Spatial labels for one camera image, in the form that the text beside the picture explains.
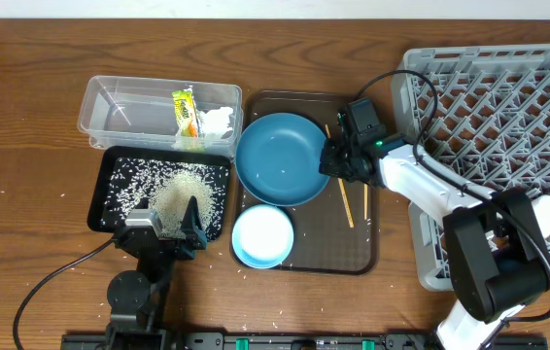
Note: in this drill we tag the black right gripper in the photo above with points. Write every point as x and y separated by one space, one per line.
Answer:
330 165

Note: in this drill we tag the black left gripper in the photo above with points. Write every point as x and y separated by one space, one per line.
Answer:
197 239

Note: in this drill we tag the wooden chopstick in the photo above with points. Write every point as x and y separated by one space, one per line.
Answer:
343 192
365 201

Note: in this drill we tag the light blue small bowl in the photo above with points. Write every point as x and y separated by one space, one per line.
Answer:
262 237

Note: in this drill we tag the dark blue bowl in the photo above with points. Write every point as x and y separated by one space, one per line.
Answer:
278 157

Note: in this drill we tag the white tissue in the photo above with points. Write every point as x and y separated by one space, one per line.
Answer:
214 124

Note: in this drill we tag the yellow pandan cake wrapper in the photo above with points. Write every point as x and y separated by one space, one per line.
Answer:
185 112

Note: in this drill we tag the pale pink cup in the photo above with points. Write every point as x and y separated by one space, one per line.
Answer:
541 208

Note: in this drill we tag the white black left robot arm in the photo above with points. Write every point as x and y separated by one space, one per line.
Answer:
137 297

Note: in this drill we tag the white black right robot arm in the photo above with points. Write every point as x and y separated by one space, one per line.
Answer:
495 241

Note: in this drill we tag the black food waste tray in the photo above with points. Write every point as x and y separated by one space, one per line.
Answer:
108 161

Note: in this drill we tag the clear plastic waste bin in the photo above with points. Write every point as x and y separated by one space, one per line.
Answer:
139 112

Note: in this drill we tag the grey dishwasher rack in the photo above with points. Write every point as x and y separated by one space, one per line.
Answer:
485 112

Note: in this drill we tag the pile of rice grains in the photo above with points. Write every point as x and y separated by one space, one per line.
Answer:
167 187

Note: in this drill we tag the brown serving tray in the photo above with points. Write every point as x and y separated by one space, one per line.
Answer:
323 241

